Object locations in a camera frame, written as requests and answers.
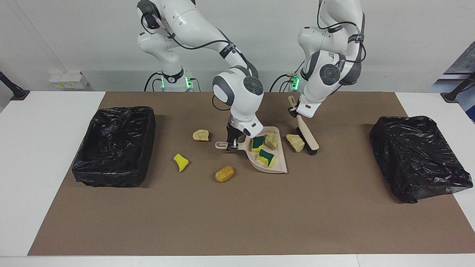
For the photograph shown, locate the yellow green scrub sponge piece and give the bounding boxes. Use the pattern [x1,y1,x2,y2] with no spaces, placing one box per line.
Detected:
[257,149,276,168]
[249,136,266,153]

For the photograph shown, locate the orange brown bread roll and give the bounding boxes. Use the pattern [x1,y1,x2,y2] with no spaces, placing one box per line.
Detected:
[215,165,235,183]

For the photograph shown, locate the beige hand brush black bristles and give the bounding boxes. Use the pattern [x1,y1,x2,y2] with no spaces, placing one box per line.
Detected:
[288,95,320,155]

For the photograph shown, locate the beige orange bread chunk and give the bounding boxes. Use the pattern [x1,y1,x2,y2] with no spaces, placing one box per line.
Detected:
[286,134,305,153]

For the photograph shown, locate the beige plastic dustpan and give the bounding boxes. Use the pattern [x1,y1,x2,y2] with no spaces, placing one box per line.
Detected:
[215,126,288,174]

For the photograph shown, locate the open bin with black bag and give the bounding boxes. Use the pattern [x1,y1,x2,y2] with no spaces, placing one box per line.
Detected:
[71,106,156,188]

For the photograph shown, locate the brown table mat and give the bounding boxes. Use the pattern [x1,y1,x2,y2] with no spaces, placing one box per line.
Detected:
[28,92,475,256]

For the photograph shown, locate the box wrapped in black bag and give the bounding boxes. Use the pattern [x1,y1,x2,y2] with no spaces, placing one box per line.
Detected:
[370,115,474,204]

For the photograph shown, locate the black table clamp stand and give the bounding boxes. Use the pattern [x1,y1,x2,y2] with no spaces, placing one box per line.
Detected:
[0,72,30,101]
[441,72,475,103]

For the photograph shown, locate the grey blue background equipment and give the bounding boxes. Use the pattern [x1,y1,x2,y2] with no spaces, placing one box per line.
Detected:
[430,42,475,123]

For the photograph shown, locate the black base power cable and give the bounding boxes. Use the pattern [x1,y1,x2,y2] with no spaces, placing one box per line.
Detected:
[270,73,297,92]
[144,72,164,92]

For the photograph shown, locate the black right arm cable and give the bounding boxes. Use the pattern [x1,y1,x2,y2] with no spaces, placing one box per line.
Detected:
[158,17,238,112]

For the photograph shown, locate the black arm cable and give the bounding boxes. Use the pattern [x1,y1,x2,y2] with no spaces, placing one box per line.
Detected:
[158,17,238,112]
[317,0,368,63]

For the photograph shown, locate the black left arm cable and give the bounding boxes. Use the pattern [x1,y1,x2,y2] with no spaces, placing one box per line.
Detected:
[317,0,368,63]

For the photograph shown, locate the white wall socket box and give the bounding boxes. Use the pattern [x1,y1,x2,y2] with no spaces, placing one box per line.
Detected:
[49,72,89,89]

